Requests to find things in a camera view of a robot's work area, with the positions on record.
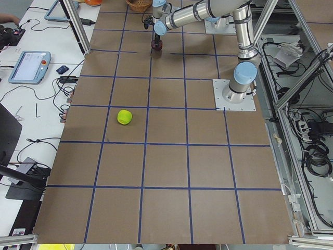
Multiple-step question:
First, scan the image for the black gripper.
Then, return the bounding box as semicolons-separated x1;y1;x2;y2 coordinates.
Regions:
151;33;163;45

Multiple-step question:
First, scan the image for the dark red apple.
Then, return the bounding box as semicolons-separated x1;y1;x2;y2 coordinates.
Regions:
151;44;163;51

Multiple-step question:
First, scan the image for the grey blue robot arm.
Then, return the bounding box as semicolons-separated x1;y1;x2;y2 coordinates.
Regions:
152;0;260;104
206;1;252;25

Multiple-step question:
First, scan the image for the woven wicker basket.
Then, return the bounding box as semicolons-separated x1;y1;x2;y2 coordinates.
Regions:
125;0;152;13

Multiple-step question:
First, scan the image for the dark blue checkered pouch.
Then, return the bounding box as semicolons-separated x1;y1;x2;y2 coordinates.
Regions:
56;65;69;74

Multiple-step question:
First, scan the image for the teach pendant tablet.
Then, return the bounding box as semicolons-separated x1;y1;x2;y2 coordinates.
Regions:
44;1;68;22
8;51;52;85

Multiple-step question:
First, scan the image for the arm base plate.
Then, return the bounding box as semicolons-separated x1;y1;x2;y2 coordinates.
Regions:
204;16;236;35
212;79;256;112

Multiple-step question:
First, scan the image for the aluminium frame post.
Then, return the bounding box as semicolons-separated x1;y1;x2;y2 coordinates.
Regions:
59;0;91;55

